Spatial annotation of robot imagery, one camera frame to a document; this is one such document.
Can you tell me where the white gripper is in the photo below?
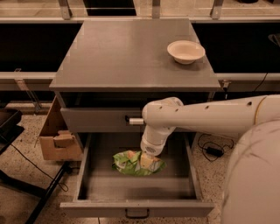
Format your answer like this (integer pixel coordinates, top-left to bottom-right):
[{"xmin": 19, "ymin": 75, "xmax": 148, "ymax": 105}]
[{"xmin": 127, "ymin": 125, "xmax": 175, "ymax": 169}]

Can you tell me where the green rice chip bag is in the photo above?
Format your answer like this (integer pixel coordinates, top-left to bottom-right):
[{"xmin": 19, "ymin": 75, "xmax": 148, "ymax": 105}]
[{"xmin": 112, "ymin": 150, "xmax": 166, "ymax": 177}]

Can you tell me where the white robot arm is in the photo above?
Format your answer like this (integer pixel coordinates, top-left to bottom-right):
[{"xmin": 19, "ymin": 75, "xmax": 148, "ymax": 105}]
[{"xmin": 129, "ymin": 94, "xmax": 280, "ymax": 224}]

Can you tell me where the open grey middle drawer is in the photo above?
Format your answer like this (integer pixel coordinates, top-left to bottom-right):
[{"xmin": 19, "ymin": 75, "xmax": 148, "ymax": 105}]
[{"xmin": 60, "ymin": 132, "xmax": 214, "ymax": 219}]

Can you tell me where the closed grey top drawer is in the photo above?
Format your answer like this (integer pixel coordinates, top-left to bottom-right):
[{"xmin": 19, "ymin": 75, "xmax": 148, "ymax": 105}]
[{"xmin": 59, "ymin": 106, "xmax": 212, "ymax": 134}]

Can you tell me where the grey drawer cabinet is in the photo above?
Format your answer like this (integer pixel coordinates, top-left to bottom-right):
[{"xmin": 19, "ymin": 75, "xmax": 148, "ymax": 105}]
[{"xmin": 49, "ymin": 18, "xmax": 221, "ymax": 152}]

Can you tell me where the cardboard box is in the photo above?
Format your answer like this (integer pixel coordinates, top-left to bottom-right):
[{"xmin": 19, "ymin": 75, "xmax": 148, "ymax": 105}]
[{"xmin": 38, "ymin": 98, "xmax": 83, "ymax": 161}]

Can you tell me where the white bowl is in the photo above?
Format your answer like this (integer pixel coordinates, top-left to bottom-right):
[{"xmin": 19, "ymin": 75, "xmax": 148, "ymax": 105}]
[{"xmin": 167, "ymin": 40, "xmax": 206, "ymax": 65}]

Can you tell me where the black stand left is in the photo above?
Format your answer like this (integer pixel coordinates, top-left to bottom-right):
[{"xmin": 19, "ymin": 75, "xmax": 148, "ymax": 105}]
[{"xmin": 0, "ymin": 113, "xmax": 71, "ymax": 224}]

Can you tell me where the black power adapter with cable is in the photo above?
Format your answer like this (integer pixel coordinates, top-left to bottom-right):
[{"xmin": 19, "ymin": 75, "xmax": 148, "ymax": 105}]
[{"xmin": 197, "ymin": 134, "xmax": 235, "ymax": 162}]

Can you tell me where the black thin floor cable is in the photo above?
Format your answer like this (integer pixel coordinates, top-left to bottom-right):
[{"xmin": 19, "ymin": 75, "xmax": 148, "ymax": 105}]
[{"xmin": 0, "ymin": 134, "xmax": 70, "ymax": 193}]

